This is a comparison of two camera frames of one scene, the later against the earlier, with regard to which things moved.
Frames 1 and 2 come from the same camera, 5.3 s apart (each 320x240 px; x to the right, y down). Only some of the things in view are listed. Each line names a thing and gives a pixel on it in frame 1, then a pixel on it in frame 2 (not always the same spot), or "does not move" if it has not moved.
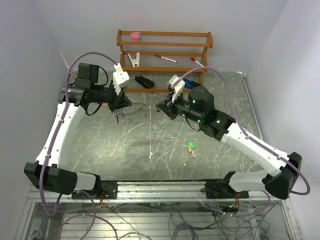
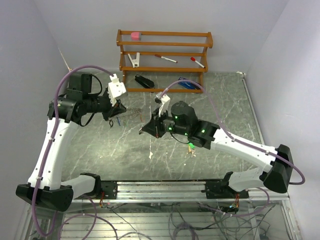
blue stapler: [190, 84] does not move
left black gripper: [119, 102] to [120, 108]
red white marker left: [165, 58] does not move
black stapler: [145, 82] does not move
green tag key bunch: [191, 149] does not move
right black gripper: [168, 107] to [154, 126]
